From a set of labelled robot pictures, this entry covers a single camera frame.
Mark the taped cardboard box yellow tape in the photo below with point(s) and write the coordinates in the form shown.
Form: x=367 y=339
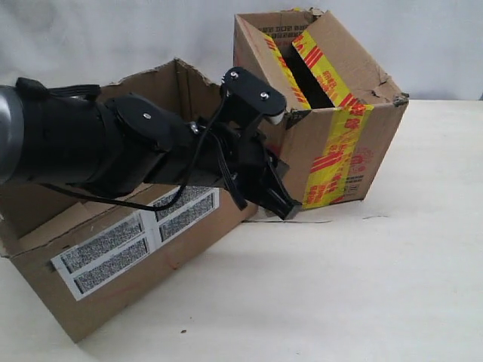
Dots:
x=343 y=109

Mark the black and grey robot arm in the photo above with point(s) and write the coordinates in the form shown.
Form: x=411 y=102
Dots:
x=65 y=139

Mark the brown cardboard box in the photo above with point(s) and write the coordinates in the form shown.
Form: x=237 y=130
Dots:
x=87 y=261

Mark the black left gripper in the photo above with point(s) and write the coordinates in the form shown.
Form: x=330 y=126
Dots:
x=249 y=168

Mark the white curtain backdrop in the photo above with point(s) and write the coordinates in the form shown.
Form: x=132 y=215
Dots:
x=432 y=49

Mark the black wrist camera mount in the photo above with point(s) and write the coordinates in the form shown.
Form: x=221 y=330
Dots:
x=245 y=97

